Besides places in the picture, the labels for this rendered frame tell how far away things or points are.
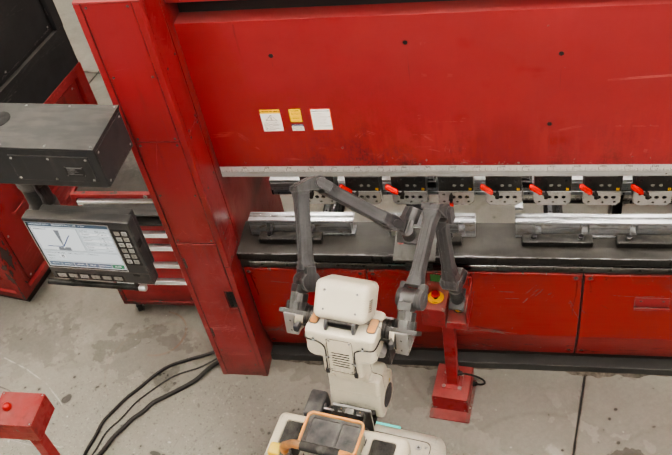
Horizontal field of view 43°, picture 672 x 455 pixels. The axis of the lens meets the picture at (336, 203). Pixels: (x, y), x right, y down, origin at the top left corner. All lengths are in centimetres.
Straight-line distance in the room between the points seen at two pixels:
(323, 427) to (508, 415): 130
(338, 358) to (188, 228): 98
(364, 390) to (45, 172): 148
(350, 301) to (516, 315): 125
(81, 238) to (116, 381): 160
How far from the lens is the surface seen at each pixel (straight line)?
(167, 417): 464
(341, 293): 310
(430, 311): 377
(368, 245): 390
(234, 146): 367
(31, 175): 329
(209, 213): 369
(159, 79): 325
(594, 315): 414
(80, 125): 319
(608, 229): 388
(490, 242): 387
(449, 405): 434
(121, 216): 329
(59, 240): 349
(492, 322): 418
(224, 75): 343
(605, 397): 446
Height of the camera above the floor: 375
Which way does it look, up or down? 44 degrees down
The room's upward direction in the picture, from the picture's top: 11 degrees counter-clockwise
